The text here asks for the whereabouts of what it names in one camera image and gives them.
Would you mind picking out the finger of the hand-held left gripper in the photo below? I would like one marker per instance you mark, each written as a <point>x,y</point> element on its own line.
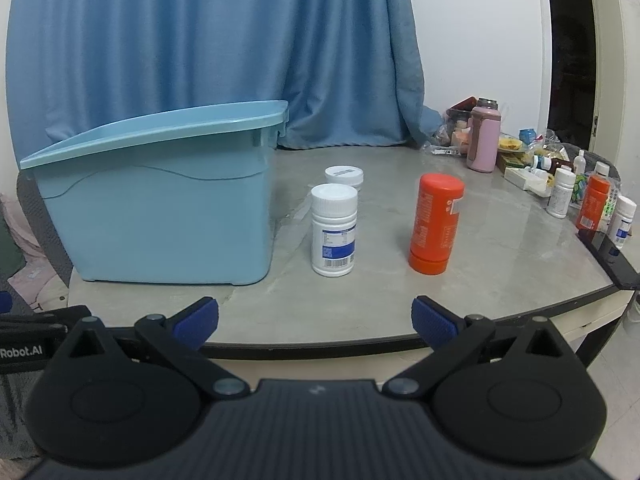
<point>4,302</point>
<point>40,319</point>

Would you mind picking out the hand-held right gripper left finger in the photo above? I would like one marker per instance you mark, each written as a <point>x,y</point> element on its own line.
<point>196,322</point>

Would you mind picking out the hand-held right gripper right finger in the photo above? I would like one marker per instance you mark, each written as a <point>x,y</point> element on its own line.
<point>434,322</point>

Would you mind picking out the plastic storage bin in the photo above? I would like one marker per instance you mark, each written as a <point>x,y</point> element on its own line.
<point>150,220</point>

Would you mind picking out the grey marble desktop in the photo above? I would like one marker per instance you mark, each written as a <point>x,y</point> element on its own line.
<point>500,270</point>

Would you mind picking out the pink cloth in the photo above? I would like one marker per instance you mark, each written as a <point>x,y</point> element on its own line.
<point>35,280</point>

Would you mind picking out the dark green cloth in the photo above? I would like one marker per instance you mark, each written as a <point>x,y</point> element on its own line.
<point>9,250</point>

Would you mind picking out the grey textured mat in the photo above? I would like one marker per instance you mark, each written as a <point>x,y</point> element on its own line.
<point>47,225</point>

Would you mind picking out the large orange bottle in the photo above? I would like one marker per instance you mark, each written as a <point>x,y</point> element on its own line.
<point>435,225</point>

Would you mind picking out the tall white pill bottle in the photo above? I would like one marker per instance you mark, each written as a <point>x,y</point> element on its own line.
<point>334,230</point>

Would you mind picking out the white flat box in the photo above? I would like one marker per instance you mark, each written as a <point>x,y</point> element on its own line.
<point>525,180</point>

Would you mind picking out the short white pill bottle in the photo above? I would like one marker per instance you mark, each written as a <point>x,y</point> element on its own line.
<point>345,176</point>

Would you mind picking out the white bottle with label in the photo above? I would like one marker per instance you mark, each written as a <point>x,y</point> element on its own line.
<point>560,195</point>

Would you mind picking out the green and red box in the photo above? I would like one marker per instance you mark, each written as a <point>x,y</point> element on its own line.
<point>512,161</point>

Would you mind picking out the clear plastic bag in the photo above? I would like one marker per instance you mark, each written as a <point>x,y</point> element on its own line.
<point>440,142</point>

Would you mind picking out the pink thermos bottle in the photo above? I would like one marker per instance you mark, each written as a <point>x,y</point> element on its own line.
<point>484,140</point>

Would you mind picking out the yellow snack packet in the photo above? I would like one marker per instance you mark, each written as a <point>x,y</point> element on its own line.
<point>511,144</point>

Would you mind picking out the green patterned packet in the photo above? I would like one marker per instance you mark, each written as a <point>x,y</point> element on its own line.
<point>580,191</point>

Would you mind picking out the small orange bottle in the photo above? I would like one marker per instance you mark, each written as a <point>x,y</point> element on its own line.
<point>592,205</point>

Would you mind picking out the blue small can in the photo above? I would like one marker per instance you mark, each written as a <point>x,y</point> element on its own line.
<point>527,136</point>

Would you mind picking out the white bottle blue label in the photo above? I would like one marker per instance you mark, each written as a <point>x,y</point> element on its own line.
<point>621,222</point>

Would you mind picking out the dark red snack bag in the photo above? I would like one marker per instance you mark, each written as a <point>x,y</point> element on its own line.
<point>460,109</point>

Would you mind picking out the small white dropper bottle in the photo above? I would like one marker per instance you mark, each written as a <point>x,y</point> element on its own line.
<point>579,164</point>

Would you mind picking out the blue curtain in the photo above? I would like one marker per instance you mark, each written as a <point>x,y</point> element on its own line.
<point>200,35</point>

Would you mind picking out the cream door frame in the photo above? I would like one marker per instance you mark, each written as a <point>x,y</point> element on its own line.
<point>617,60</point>

